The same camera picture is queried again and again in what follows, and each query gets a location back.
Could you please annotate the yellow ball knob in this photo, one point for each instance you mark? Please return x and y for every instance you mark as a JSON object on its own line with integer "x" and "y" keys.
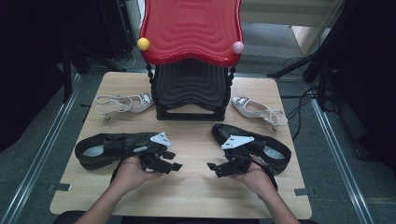
{"x": 143, "y": 44}

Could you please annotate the person's left hand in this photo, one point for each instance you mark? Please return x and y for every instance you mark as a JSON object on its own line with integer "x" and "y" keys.
{"x": 134, "y": 175}

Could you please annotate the red and black shoe rack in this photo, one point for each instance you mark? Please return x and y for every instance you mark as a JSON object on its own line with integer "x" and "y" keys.
{"x": 190, "y": 31}

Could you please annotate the grey tape piece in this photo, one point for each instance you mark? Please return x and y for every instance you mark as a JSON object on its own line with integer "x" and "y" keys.
{"x": 301, "y": 192}
{"x": 59, "y": 187}

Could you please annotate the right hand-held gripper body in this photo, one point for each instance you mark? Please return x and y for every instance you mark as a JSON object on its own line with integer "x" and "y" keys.
{"x": 237, "y": 155}

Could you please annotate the black tripod stand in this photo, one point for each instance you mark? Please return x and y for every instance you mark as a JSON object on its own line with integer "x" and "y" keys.
{"x": 299, "y": 63}

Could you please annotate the white slingback heel shoe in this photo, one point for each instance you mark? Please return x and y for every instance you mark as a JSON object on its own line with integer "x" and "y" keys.
{"x": 134, "y": 104}
{"x": 249, "y": 107}

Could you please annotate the metal floor rail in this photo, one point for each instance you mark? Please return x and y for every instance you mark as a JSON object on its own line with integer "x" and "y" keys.
{"x": 342, "y": 161}
{"x": 40, "y": 155}

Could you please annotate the person's right hand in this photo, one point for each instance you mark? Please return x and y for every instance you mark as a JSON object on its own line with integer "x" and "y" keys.
{"x": 255, "y": 180}

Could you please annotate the pink ball knob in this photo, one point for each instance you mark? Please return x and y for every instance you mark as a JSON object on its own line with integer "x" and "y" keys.
{"x": 238, "y": 47}

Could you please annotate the black metal stand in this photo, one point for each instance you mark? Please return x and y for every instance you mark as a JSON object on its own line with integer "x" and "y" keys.
{"x": 67, "y": 77}

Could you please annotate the black leather shoe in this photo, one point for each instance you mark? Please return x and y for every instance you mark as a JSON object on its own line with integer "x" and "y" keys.
{"x": 115, "y": 146}
{"x": 274, "y": 149}

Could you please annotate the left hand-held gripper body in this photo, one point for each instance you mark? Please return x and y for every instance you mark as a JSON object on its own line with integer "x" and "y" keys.
{"x": 157, "y": 155}

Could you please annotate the dark cloth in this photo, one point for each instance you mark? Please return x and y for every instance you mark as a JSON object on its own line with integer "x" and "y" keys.
{"x": 186, "y": 221}

